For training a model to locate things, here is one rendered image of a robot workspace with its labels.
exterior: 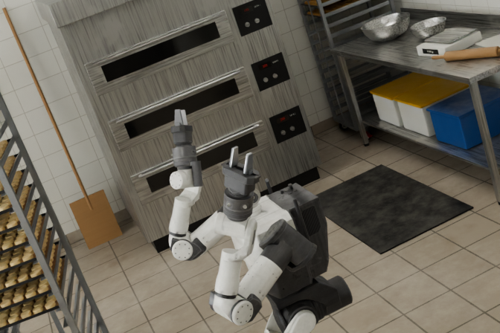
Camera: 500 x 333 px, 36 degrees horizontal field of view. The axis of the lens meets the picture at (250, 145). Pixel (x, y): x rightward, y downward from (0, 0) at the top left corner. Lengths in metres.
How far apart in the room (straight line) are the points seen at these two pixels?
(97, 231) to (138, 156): 1.09
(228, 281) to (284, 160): 3.69
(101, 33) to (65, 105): 1.22
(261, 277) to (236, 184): 0.34
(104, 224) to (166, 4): 2.00
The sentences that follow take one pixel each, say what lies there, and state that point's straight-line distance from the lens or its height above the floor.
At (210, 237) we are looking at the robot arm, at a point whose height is 1.18.
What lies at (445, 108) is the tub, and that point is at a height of 0.49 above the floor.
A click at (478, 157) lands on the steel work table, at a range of 5.21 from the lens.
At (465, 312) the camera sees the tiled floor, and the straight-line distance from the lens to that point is 4.14.
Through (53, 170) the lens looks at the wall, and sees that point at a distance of 6.59.
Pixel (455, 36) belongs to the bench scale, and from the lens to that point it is 5.28.
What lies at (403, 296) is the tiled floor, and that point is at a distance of 4.37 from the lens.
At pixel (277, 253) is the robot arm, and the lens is 2.42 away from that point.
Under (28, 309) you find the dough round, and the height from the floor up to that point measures 0.78.
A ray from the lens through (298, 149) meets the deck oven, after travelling 5.98.
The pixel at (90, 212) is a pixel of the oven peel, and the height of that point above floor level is 0.28.
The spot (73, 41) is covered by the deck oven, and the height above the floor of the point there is 1.71.
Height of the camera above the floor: 2.33
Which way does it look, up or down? 18 degrees down
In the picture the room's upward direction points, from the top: 19 degrees counter-clockwise
